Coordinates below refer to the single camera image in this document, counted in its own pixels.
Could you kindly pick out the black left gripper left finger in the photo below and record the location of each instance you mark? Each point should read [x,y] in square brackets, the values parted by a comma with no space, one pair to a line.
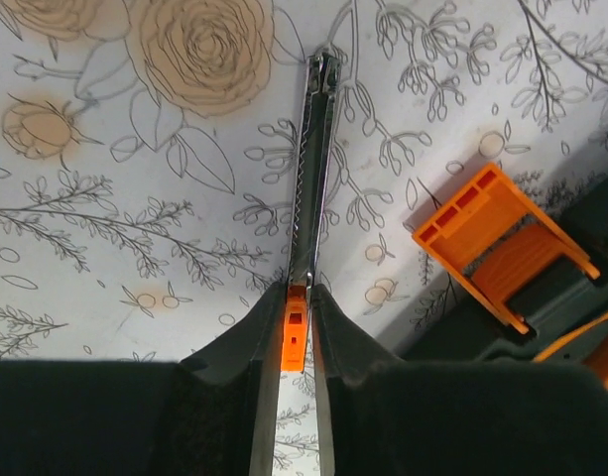
[212,413]

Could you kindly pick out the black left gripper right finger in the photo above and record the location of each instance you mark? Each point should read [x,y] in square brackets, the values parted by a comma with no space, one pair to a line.
[378,414]

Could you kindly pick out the orange utility knife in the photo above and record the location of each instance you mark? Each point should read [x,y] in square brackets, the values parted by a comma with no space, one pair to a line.
[322,77]

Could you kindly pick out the dark green tool case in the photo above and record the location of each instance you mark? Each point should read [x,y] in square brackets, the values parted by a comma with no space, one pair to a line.
[529,278]

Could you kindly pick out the orange black needle-nose pliers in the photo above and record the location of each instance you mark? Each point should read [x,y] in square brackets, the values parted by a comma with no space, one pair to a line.
[586,345]

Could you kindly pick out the floral table mat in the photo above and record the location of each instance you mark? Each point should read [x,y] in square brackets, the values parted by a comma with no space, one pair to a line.
[148,163]

